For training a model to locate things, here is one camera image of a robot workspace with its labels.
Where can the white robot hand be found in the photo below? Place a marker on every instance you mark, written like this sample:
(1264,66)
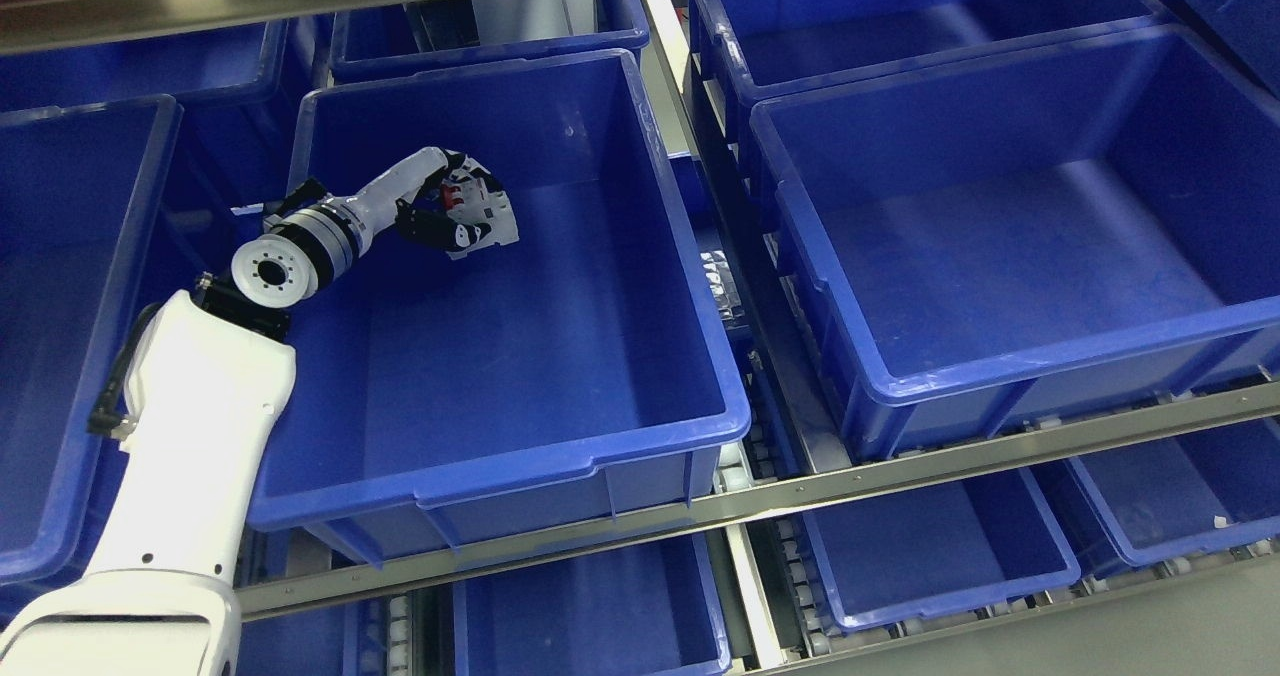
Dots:
(374,207)

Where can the grey red circuit breaker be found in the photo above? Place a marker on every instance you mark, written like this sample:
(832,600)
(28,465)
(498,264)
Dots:
(480,202)

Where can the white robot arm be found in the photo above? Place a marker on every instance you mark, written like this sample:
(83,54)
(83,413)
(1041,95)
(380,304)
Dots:
(192,399)

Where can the blue bin top centre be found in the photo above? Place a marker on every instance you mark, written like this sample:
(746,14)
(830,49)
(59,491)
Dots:
(409,38)

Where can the large blue bin centre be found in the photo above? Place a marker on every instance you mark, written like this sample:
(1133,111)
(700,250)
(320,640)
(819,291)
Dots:
(582,372)

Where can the large blue bin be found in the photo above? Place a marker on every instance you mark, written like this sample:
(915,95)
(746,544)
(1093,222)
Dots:
(1040,234)
(582,372)

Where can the blue bin top right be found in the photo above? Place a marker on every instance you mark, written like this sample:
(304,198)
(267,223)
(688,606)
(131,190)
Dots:
(762,49)

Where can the blue bin left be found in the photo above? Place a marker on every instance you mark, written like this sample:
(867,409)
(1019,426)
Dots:
(80,189)

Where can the blue bin lower centre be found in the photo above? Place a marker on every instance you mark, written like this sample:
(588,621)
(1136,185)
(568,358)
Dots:
(651,609)

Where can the large blue bin right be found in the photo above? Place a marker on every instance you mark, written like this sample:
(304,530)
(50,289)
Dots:
(1040,234)

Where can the blue bin lower far right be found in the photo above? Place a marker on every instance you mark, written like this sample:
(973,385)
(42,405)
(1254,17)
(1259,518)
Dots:
(1132,507)

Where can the steel shelf rack frame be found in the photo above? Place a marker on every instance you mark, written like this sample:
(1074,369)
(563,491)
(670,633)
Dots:
(792,458)

